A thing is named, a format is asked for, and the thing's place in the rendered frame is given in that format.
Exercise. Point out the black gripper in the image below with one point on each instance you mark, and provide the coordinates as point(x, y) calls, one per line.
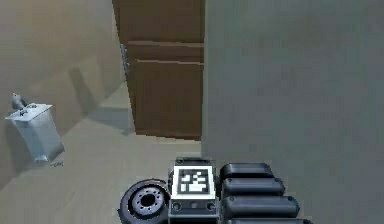
point(146, 201)

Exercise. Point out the brown wooden door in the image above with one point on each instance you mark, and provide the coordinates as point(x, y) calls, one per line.
point(166, 83)

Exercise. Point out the white bin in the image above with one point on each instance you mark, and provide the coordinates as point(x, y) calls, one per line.
point(38, 133)

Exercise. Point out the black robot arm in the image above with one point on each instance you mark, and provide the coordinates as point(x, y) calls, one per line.
point(248, 196)

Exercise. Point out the grey small object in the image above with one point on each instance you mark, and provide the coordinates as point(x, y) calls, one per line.
point(18, 101)

